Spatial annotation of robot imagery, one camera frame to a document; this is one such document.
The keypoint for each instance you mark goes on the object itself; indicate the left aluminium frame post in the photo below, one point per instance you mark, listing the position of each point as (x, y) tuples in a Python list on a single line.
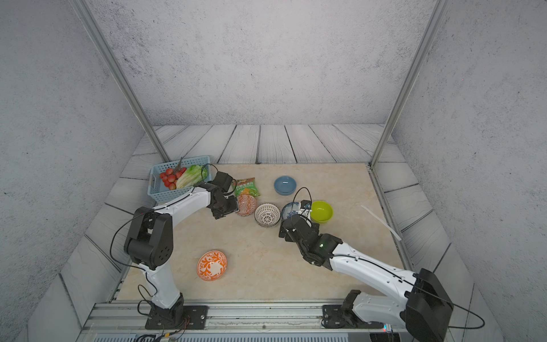
[(93, 30)]

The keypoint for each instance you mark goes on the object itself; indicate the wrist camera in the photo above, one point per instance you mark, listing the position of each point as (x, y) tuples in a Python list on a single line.
[(305, 205), (223, 180)]

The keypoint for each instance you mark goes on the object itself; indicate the aluminium frame post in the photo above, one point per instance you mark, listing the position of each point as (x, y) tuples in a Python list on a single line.
[(436, 18), (93, 30)]

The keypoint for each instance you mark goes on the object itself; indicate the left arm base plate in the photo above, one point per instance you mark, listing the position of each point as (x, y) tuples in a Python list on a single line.
[(179, 317)]

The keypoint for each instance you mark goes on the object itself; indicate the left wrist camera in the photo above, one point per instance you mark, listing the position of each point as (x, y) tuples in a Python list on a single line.
[(223, 180)]

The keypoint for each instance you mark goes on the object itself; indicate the red cherry tomatoes bunch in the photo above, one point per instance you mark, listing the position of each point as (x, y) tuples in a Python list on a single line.
[(171, 176)]

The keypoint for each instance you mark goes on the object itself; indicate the aluminium rail front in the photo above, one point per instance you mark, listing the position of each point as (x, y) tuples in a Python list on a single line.
[(284, 320)]

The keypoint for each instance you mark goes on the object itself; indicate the white brown lattice bowl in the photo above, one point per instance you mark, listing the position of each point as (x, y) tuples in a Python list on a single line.
[(267, 215)]

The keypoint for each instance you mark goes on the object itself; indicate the orange floral bowl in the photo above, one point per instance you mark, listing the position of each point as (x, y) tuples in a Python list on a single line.
[(212, 266)]

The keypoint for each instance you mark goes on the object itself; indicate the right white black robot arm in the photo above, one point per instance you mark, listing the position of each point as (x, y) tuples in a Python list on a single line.
[(415, 301)]

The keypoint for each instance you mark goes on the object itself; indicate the right aluminium frame post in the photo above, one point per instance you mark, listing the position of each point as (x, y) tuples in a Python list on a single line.
[(436, 18)]

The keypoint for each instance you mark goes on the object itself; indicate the light blue plastic basket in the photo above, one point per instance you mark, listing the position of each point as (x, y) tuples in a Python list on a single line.
[(157, 190)]

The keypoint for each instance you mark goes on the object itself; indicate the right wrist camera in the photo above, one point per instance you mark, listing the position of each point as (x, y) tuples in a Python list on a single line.
[(305, 205)]

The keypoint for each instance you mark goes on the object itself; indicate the lime green bowl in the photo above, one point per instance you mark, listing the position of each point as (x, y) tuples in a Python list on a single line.
[(321, 212)]

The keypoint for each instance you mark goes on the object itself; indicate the green lettuce head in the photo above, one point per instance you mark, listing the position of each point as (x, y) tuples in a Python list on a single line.
[(193, 176)]

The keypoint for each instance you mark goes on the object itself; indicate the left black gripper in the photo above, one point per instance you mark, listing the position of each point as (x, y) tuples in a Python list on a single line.
[(233, 208)]

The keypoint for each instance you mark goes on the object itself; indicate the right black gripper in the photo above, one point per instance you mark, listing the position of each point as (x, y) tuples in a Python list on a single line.
[(283, 227)]

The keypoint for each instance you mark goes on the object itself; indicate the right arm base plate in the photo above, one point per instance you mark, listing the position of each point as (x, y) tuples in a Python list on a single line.
[(335, 317)]

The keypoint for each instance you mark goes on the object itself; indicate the blue floral bowl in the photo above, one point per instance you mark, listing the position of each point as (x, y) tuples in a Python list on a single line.
[(292, 208)]

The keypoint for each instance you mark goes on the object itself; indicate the white cable strip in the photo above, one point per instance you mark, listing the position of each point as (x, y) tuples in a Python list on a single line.
[(384, 223)]

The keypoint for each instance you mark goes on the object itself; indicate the plain blue bowl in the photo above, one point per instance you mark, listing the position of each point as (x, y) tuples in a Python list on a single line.
[(285, 185)]

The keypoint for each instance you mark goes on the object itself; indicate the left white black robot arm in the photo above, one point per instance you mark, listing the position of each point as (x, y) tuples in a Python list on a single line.
[(150, 243)]

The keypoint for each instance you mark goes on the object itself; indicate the green snack bag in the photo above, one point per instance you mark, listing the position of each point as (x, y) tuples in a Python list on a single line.
[(246, 187)]

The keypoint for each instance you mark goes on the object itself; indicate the red patterned bowl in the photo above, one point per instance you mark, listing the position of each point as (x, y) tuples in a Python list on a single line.
[(247, 205)]

